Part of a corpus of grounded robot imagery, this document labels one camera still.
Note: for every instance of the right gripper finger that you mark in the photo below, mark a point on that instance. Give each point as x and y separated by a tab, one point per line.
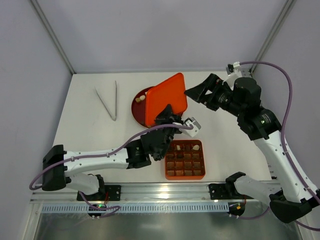
212	81
199	93

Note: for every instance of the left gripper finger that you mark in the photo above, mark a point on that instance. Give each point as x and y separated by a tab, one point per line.
165	116
176	119

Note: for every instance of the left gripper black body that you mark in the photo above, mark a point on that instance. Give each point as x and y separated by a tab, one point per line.
169	120

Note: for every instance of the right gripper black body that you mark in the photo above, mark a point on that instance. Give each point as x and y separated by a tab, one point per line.
211	92

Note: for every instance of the orange box lid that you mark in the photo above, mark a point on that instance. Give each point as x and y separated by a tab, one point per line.
169	92

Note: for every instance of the metal tweezers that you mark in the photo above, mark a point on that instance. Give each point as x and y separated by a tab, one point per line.
109	100

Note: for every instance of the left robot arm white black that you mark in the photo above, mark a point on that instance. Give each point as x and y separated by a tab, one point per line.
63	168

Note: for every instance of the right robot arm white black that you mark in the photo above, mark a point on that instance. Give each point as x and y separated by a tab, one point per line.
296	195

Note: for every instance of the white ribbed oval chocolate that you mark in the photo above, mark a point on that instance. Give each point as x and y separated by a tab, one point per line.
142	97

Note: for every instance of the orange chocolate box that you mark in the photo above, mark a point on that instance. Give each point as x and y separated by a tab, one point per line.
185	164

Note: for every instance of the round dark red tray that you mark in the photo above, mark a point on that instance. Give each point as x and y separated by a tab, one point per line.
138	109

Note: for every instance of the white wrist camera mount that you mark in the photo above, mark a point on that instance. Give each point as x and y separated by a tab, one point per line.
233	73

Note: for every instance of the aluminium front rail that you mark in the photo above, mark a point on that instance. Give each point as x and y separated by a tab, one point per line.
143	192

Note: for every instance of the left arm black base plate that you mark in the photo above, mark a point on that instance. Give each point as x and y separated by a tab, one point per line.
102	192

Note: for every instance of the slotted cable duct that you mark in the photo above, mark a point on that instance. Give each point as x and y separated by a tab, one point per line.
128	208

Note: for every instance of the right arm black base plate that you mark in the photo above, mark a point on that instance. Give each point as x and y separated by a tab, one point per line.
224	191

